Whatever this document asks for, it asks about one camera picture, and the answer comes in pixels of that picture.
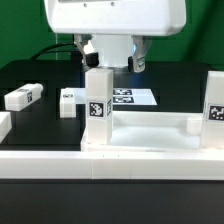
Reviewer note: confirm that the white front obstacle bar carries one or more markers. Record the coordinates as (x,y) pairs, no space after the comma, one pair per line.
(202,165)

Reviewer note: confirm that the printed fiducial marker sheet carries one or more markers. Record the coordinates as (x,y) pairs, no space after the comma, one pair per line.
(122,96)

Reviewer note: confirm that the white left obstacle block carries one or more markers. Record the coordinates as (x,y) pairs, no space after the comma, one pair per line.
(5,124)

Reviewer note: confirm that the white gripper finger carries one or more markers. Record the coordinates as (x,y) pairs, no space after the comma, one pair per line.
(83,43)
(136,62)

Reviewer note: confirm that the white desk top tray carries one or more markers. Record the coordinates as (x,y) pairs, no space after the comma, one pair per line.
(155,132)

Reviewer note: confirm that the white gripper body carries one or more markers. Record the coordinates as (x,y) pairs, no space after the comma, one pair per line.
(116,17)

